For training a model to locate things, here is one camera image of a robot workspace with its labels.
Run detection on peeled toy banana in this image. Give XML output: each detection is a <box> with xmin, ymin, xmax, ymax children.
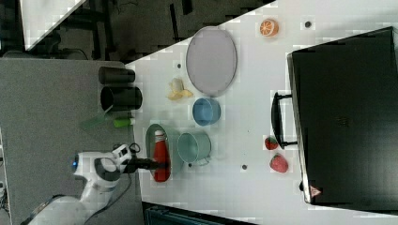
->
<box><xmin>167</xmin><ymin>78</ymin><xmax>193</xmax><ymax>100</ymax></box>

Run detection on blue metal frame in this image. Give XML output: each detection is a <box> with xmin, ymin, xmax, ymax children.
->
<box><xmin>144</xmin><ymin>204</ymin><xmax>238</xmax><ymax>225</ymax></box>

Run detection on small toy strawberry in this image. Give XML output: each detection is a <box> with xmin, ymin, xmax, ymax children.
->
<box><xmin>265</xmin><ymin>136</ymin><xmax>279</xmax><ymax>150</ymax></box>

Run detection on black cylinder container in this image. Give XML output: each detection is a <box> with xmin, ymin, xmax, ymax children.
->
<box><xmin>99</xmin><ymin>67</ymin><xmax>135</xmax><ymax>84</ymax></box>

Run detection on lime green toy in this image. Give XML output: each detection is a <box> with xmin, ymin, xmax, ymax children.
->
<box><xmin>113</xmin><ymin>118</ymin><xmax>135</xmax><ymax>128</ymax></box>

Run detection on toy orange half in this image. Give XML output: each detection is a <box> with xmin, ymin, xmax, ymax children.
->
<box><xmin>260</xmin><ymin>19</ymin><xmax>279</xmax><ymax>37</ymax></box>

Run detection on green metal cup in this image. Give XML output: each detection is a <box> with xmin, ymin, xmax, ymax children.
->
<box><xmin>177</xmin><ymin>131</ymin><xmax>212</xmax><ymax>167</ymax></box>

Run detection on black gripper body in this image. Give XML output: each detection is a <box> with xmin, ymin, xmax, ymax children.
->
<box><xmin>124</xmin><ymin>157</ymin><xmax>159</xmax><ymax>173</ymax></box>

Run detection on red ketchup bottle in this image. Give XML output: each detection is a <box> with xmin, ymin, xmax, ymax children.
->
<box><xmin>154</xmin><ymin>130</ymin><xmax>171</xmax><ymax>183</ymax></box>

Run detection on purple oval plate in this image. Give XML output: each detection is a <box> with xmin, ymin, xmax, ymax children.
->
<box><xmin>186</xmin><ymin>26</ymin><xmax>237</xmax><ymax>97</ymax></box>

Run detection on blue bowl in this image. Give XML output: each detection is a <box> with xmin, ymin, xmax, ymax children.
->
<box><xmin>192</xmin><ymin>98</ymin><xmax>221</xmax><ymax>127</ymax></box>

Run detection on black cylindrical pot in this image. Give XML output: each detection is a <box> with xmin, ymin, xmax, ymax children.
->
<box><xmin>100</xmin><ymin>87</ymin><xmax>143</xmax><ymax>112</ymax></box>

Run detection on black toaster oven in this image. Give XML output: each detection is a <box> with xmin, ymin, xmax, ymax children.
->
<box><xmin>286</xmin><ymin>27</ymin><xmax>398</xmax><ymax>215</ymax></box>

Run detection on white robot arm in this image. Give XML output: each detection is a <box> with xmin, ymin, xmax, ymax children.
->
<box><xmin>21</xmin><ymin>144</ymin><xmax>162</xmax><ymax>225</ymax></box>

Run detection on large toy strawberry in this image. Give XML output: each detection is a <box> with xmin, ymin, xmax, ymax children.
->
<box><xmin>269</xmin><ymin>154</ymin><xmax>288</xmax><ymax>173</ymax></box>

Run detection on green oval strainer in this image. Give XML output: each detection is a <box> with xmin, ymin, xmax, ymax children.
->
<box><xmin>145</xmin><ymin>124</ymin><xmax>183</xmax><ymax>183</ymax></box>

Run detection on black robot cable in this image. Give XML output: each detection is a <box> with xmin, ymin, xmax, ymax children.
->
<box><xmin>84</xmin><ymin>142</ymin><xmax>142</xmax><ymax>223</ymax></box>

